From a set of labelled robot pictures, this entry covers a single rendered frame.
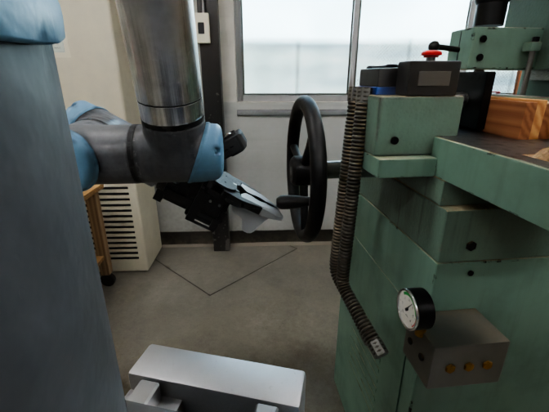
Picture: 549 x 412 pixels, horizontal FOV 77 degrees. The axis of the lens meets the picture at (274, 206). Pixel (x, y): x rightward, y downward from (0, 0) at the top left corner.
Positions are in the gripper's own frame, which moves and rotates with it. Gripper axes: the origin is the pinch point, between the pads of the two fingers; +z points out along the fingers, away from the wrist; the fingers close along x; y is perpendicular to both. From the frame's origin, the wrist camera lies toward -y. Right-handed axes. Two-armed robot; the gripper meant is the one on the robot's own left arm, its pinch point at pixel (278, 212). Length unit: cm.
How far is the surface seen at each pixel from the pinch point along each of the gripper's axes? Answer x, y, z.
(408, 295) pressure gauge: 14.4, -2.5, 19.6
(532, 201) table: 23.2, -21.9, 15.8
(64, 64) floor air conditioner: -113, 24, -82
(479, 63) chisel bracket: -10.0, -39.5, 20.1
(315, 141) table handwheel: 0.3, -13.6, -1.2
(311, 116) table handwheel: -3.3, -16.5, -3.1
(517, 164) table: 20.0, -24.5, 14.2
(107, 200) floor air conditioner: -110, 74, -44
